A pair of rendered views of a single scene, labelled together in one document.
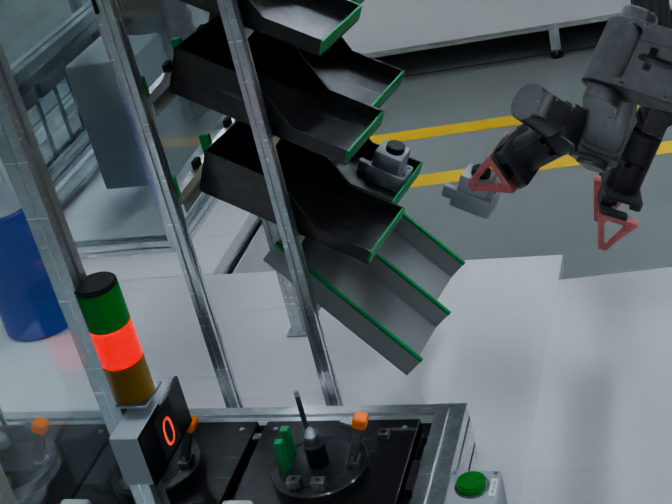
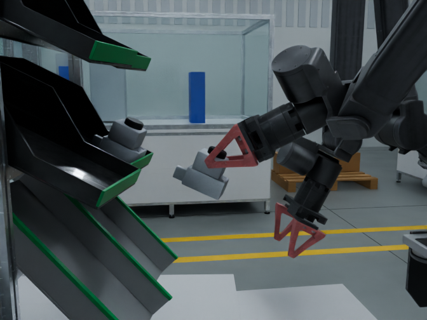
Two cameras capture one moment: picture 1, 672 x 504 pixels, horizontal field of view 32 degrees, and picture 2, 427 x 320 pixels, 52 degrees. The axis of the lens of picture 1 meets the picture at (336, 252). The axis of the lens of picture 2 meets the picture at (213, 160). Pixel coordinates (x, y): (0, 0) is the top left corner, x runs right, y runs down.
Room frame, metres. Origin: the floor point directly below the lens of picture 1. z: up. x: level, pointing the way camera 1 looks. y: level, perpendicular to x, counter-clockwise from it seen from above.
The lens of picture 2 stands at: (1.00, 0.02, 1.32)
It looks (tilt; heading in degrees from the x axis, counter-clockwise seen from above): 10 degrees down; 338
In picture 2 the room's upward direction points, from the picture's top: straight up
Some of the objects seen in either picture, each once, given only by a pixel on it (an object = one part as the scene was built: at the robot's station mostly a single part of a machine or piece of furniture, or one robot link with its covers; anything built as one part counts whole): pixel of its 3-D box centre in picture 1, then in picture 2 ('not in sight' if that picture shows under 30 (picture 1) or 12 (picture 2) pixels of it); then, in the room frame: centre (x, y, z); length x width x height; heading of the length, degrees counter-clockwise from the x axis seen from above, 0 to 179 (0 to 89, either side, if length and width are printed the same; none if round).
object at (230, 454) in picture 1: (149, 451); not in sight; (1.41, 0.33, 1.01); 0.24 x 0.24 x 0.13; 69
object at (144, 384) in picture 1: (128, 376); not in sight; (1.18, 0.27, 1.29); 0.05 x 0.05 x 0.05
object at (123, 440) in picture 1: (126, 370); not in sight; (1.18, 0.27, 1.29); 0.12 x 0.05 x 0.25; 159
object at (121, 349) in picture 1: (115, 341); not in sight; (1.18, 0.27, 1.34); 0.05 x 0.05 x 0.05
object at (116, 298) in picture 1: (102, 305); not in sight; (1.18, 0.27, 1.39); 0.05 x 0.05 x 0.05
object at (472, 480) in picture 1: (472, 485); not in sight; (1.23, -0.10, 0.96); 0.04 x 0.04 x 0.02
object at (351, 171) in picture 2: not in sight; (321, 169); (5.79, -3.55, 0.20); 1.20 x 0.80 x 0.41; 76
